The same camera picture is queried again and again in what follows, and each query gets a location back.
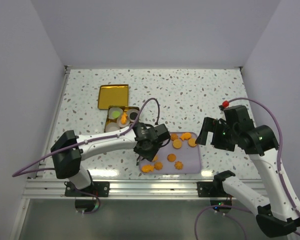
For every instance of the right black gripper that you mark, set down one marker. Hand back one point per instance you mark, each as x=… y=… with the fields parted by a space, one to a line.
x=213 y=125

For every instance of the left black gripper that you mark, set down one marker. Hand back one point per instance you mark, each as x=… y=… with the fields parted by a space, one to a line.
x=149 y=156

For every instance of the black round cookie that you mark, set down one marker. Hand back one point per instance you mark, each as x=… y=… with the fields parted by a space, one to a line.
x=133 y=116

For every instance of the small orange fish cookie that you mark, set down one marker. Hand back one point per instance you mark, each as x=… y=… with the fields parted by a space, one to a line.
x=124 y=118

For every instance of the gold cookie tin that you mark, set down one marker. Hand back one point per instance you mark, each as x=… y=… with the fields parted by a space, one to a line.
x=125 y=109

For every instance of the green round cookie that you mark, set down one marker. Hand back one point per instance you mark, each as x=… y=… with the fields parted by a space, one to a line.
x=115 y=114

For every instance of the metal tongs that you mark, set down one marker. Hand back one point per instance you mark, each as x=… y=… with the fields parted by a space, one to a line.
x=140 y=160

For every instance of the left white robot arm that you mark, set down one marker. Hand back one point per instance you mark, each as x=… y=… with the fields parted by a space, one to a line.
x=70 y=149

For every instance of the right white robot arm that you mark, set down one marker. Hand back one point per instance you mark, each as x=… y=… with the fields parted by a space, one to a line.
x=278 y=213

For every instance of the flower cookie left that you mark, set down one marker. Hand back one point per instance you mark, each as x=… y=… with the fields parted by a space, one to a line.
x=155 y=159

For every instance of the orange fish cookie bottom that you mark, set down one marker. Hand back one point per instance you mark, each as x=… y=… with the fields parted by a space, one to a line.
x=147 y=168

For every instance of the swirl cookie bottom left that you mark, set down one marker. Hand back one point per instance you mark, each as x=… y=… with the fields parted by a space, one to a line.
x=158 y=165

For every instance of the swirl cookie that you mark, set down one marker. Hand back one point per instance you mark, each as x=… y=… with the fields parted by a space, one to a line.
x=158 y=165
x=174 y=137
x=178 y=165

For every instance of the round chip cookie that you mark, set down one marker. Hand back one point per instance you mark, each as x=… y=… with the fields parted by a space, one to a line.
x=171 y=157

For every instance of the round dotted cookie right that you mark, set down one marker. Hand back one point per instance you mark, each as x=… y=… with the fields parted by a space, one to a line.
x=192 y=142

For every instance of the round dotted cookie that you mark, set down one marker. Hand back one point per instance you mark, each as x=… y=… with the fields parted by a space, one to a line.
x=177 y=143
x=192 y=142

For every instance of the swirl cookie top centre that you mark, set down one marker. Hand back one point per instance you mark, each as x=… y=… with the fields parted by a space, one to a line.
x=174 y=137

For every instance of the round dotted cookie centre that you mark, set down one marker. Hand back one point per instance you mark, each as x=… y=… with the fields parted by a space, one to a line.
x=177 y=143

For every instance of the orange fish cookie top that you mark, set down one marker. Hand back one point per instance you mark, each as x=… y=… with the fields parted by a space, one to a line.
x=185 y=136

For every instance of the swirl cookie bottom right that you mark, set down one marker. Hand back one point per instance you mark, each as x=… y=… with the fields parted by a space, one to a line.
x=178 y=165

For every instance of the lilac plastic tray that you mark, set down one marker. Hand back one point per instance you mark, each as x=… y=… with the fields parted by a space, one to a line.
x=189 y=156

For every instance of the white paper cup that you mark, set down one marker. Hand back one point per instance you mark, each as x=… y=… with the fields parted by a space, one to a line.
x=111 y=127
x=113 y=109
x=129 y=111
x=119 y=124

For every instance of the gold tin lid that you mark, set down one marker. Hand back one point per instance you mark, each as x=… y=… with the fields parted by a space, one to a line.
x=113 y=95

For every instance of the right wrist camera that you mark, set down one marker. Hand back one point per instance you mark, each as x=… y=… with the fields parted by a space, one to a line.
x=224 y=105

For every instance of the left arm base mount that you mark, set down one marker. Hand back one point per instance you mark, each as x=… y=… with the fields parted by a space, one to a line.
x=100 y=187

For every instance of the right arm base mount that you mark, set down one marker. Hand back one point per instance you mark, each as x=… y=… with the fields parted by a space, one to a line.
x=210 y=187

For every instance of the aluminium rail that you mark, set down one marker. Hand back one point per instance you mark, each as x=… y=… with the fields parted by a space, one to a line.
x=157 y=189

